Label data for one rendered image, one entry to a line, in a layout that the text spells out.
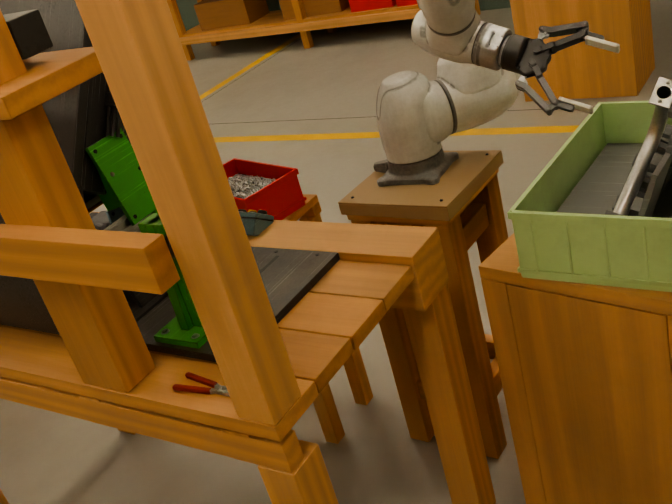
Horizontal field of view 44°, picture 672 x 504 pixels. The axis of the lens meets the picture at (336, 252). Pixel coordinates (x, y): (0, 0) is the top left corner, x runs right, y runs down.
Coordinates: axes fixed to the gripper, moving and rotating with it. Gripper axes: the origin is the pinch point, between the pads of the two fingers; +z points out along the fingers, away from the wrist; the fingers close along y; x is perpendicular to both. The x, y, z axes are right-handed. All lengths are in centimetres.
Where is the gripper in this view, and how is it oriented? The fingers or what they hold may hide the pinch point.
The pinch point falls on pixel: (600, 78)
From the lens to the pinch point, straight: 179.5
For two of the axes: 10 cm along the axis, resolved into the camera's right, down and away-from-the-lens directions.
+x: 3.4, 1.9, 9.2
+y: 4.0, -9.1, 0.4
